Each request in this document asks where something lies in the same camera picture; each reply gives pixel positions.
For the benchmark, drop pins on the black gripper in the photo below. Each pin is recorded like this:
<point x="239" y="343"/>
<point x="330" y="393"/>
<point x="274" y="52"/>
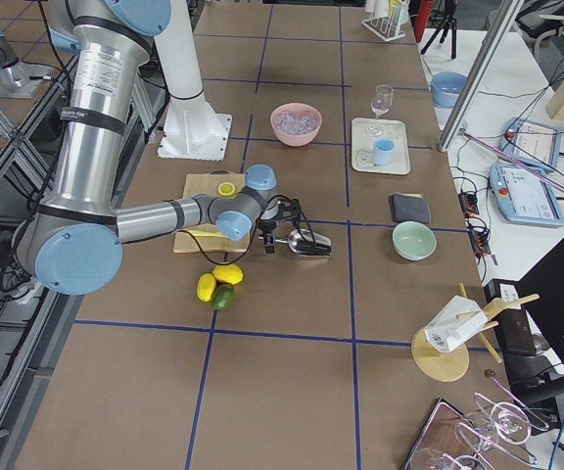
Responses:
<point x="266" y="227"/>

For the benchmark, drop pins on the metal ice scoop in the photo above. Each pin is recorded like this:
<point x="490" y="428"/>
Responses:
<point x="305" y="243"/>

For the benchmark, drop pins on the pink bowl with ice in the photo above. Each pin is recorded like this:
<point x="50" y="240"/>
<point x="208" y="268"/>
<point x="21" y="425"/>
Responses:
<point x="295" y="124"/>

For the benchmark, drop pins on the light blue cup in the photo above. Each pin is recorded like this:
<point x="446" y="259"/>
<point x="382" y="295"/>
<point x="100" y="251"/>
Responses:
<point x="382" y="151"/>

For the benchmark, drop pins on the white cup in rack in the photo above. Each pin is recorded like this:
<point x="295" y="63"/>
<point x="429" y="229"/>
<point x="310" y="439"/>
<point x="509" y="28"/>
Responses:
<point x="384" y="9"/>

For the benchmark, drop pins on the pink cup in rack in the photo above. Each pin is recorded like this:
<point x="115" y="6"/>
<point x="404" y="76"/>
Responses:
<point x="370" y="7"/>

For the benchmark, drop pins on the yellow cup in rack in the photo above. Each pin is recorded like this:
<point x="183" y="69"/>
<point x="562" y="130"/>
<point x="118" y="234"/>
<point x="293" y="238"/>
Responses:
<point x="398" y="11"/>

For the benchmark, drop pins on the yellow lemon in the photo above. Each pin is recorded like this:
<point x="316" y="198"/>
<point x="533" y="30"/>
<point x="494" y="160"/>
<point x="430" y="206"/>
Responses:
<point x="205" y="288"/>
<point x="228" y="273"/>

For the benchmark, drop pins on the lemon half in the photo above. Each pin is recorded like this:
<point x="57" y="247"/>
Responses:
<point x="226" y="189"/>

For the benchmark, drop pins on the yellow plastic knife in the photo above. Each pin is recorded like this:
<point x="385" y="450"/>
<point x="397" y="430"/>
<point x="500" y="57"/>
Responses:
<point x="205" y="233"/>

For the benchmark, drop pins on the green lime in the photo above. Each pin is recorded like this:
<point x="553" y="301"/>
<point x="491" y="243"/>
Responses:
<point x="223" y="297"/>

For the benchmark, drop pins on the wooden cutting board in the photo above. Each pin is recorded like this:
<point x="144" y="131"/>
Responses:
<point x="206" y="183"/>

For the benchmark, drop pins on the white bear tray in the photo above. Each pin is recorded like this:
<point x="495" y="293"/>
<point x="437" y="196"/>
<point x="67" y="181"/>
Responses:
<point x="362" y="145"/>

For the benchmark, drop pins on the green bowl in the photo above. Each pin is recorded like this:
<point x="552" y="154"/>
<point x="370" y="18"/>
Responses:
<point x="413" y="240"/>

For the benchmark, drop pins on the clear wine glass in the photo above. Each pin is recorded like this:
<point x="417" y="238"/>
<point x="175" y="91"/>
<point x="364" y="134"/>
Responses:
<point x="381" y="102"/>

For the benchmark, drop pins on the white carton on stand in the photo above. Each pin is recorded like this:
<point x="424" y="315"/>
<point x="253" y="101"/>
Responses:
<point x="457" y="322"/>

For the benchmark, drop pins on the wooden mug stand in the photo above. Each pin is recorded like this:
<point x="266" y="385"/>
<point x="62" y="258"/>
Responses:
<point x="451" y="366"/>

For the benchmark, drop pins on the blue bowl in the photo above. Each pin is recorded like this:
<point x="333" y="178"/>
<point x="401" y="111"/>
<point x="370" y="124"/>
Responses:
<point x="446" y="87"/>

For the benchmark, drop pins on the near teach pendant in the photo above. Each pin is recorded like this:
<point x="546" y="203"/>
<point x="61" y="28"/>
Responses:
<point x="523" y="198"/>

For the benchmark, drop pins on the teach pendant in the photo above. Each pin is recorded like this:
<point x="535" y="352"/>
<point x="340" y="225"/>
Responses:
<point x="523" y="198"/>
<point x="532" y="143"/>

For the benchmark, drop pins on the dark tray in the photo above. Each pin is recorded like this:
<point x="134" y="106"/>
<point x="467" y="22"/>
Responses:
<point x="438" y="445"/>

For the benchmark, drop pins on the red cylinder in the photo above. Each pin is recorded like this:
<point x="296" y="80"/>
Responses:
<point x="421" y="19"/>

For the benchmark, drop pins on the far teach pendant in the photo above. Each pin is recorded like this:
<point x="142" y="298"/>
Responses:
<point x="532" y="143"/>

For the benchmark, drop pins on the black tripod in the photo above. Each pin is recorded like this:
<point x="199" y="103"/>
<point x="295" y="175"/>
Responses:
<point x="446" y="26"/>

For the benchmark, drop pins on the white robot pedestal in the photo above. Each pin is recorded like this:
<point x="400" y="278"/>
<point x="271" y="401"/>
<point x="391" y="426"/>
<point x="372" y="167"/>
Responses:
<point x="192" y="129"/>

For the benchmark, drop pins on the white wire cup rack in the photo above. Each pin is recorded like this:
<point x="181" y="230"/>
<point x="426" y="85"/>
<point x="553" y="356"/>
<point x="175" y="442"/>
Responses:
<point x="383" y="28"/>

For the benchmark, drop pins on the aluminium frame post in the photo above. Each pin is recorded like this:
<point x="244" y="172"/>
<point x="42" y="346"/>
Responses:
<point x="504" y="19"/>

